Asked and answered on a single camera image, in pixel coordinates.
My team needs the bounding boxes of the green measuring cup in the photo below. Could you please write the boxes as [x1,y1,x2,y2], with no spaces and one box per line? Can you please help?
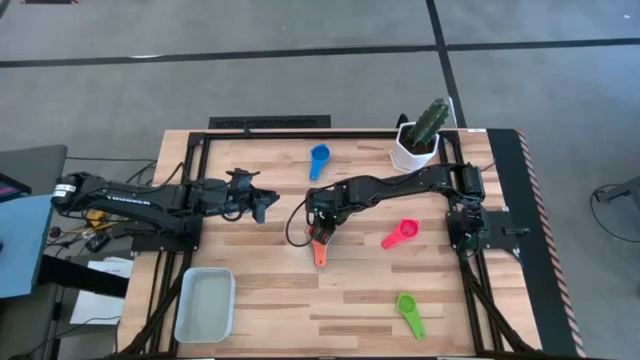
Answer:
[396,292,428,342]

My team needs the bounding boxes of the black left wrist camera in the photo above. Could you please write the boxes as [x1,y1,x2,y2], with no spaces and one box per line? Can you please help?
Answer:
[226,168,262,193]

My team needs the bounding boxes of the black power adapter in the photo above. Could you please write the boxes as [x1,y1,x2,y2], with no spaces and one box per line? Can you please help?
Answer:
[84,232,112,254]

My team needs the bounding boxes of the grey desk surface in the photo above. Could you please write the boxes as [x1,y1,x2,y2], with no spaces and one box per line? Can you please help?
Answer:
[0,144,69,201]

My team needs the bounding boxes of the white plant pot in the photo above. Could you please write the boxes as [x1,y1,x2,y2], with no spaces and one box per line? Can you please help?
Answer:
[388,121,442,175]

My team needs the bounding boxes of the blue measuring cup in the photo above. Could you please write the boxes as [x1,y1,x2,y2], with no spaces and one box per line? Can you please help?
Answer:
[308,143,332,182]

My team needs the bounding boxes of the green cactus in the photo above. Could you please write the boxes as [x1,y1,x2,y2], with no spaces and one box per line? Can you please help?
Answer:
[407,98,451,149]

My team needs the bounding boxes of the black aluminium table frame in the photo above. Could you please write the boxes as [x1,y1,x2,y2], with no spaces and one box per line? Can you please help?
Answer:
[117,129,544,359]

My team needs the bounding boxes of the grey chair base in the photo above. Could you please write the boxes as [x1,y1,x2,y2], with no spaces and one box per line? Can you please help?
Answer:
[594,174,640,204]

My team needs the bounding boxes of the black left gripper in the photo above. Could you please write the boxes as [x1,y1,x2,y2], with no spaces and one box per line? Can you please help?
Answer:
[222,187,282,224]

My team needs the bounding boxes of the pale grey plastic basket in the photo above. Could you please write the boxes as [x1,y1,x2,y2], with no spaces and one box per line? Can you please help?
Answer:
[173,266,237,345]

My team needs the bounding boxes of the pink measuring cup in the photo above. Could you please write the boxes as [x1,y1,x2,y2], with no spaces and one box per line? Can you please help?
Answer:
[380,218,420,251]

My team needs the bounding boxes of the black bar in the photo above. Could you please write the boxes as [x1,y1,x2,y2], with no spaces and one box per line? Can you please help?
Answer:
[38,254,130,299]

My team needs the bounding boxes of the black mat with striped edge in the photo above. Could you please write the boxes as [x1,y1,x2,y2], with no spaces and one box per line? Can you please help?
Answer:
[487,128,589,359]

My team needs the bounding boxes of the white paper sheets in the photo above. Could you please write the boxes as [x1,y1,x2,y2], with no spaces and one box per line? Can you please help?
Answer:
[69,257,135,326]

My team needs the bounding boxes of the blue board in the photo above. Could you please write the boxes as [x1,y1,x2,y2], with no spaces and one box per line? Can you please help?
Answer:
[0,193,55,300]

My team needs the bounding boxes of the orange measuring cup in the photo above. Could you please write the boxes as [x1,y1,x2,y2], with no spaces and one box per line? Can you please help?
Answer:
[305,224,332,268]

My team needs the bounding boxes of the dark tablet screen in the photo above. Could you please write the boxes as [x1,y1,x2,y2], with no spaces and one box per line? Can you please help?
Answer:
[0,172,32,204]

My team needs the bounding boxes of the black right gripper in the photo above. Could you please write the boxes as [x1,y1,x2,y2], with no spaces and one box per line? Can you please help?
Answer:
[305,191,344,245]

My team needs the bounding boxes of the black floor cable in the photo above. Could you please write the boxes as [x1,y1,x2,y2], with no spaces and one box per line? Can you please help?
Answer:
[589,183,640,246]

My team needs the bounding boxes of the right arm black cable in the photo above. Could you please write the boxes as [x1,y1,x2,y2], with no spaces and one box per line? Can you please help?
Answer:
[284,197,314,249]

